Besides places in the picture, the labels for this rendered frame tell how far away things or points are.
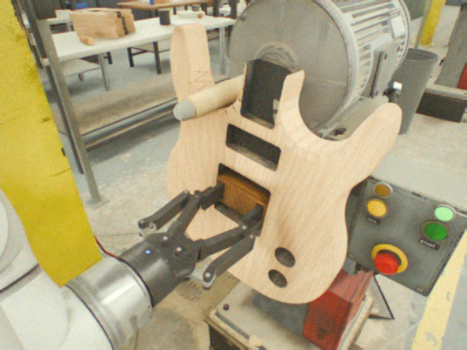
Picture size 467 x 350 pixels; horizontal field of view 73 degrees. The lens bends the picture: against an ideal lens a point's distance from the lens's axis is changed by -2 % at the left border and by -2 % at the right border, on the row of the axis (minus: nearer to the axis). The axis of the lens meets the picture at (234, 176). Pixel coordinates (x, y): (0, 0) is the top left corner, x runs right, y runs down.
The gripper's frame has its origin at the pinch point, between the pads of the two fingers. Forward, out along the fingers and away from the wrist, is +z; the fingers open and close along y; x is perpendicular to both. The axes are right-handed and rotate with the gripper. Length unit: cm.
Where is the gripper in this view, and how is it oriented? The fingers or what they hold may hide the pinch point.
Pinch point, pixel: (238, 202)
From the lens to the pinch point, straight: 51.2
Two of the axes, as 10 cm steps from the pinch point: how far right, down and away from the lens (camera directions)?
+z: 6.2, -4.3, 6.5
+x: 1.1, -7.8, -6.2
